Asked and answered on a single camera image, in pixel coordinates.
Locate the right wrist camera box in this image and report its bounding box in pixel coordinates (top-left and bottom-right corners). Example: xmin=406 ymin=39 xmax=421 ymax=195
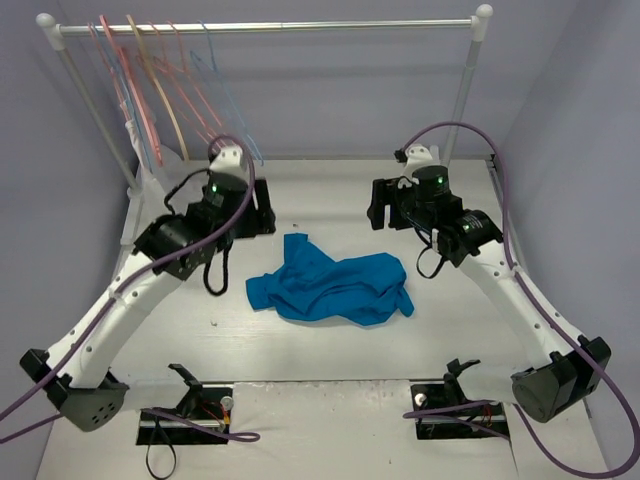
xmin=394 ymin=143 xmax=441 ymax=177

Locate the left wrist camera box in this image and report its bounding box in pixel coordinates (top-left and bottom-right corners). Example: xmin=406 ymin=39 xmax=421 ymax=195
xmin=209 ymin=145 xmax=248 ymax=176

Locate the beige hanger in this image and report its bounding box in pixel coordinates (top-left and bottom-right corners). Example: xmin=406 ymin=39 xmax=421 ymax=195
xmin=126 ymin=14 xmax=190 ymax=161

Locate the red hanger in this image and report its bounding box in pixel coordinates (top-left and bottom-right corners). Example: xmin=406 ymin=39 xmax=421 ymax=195
xmin=149 ymin=23 xmax=225 ymax=145

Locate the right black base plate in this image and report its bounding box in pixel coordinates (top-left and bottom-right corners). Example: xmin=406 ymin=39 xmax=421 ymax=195
xmin=410 ymin=360 xmax=510 ymax=441

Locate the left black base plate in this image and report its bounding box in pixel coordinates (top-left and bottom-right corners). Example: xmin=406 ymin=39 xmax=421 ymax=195
xmin=135 ymin=363 xmax=234 ymax=446

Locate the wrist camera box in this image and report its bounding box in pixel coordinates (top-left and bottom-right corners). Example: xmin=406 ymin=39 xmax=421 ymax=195
xmin=209 ymin=145 xmax=248 ymax=176
xmin=394 ymin=143 xmax=441 ymax=177

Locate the blue t shirt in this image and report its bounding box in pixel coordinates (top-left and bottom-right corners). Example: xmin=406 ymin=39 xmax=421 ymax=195
xmin=246 ymin=233 xmax=415 ymax=327

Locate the blue hanger on rack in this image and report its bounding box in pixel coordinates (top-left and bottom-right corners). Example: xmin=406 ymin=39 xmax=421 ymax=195
xmin=87 ymin=23 xmax=151 ymax=169

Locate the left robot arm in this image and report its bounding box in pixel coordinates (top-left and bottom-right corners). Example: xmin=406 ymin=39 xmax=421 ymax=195
xmin=20 ymin=172 xmax=275 ymax=432

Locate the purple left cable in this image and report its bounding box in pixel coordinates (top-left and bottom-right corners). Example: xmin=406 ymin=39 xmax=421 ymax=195
xmin=0 ymin=134 xmax=261 ymax=444

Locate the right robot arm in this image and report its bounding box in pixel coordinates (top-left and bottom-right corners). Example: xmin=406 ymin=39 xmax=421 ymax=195
xmin=367 ymin=165 xmax=611 ymax=423

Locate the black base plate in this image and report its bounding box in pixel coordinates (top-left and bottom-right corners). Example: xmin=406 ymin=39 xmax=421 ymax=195
xmin=410 ymin=360 xmax=510 ymax=441
xmin=135 ymin=363 xmax=234 ymax=446

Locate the white mesh garment bag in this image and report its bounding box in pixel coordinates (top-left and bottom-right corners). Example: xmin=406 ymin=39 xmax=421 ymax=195
xmin=120 ymin=100 xmax=197 ymax=210

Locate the pink hanger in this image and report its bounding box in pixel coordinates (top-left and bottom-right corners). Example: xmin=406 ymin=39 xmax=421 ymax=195
xmin=99 ymin=15 xmax=162 ymax=164

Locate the white clothes rack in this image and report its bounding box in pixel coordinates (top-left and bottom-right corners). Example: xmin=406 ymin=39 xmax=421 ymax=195
xmin=35 ymin=4 xmax=494 ymax=195

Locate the light blue wire hanger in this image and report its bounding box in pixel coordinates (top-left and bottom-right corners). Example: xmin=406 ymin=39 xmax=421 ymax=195
xmin=189 ymin=21 xmax=265 ymax=166

